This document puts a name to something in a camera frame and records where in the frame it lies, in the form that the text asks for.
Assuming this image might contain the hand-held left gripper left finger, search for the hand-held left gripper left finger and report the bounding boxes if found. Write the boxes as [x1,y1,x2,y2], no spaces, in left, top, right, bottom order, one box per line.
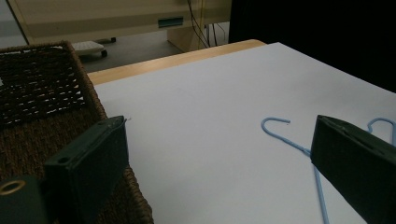
[43,115,130,224]

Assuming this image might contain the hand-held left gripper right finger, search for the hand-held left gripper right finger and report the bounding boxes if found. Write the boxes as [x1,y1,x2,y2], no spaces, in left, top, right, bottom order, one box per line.
[310,114,396,224]

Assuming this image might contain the light blue wire hanger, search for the light blue wire hanger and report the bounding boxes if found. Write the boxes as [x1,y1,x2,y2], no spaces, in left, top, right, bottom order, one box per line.
[261,117,331,224]
[366,117,396,147]

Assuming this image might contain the brown woven basket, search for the brown woven basket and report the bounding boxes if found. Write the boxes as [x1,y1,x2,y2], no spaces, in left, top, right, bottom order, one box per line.
[0,40,155,224]

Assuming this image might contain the white wheeled base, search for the white wheeled base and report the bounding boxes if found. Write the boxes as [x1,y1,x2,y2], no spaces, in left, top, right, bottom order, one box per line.
[70,40,109,59]

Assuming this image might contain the black curtain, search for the black curtain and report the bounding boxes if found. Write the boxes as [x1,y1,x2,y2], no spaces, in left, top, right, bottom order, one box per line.
[228,0,396,93]

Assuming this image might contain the beige cabinet with cables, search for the beige cabinet with cables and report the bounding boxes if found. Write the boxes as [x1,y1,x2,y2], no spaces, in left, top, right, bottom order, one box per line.
[7,0,233,53]

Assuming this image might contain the black cables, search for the black cables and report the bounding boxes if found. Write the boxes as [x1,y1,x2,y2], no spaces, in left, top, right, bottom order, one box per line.
[186,0,228,49]

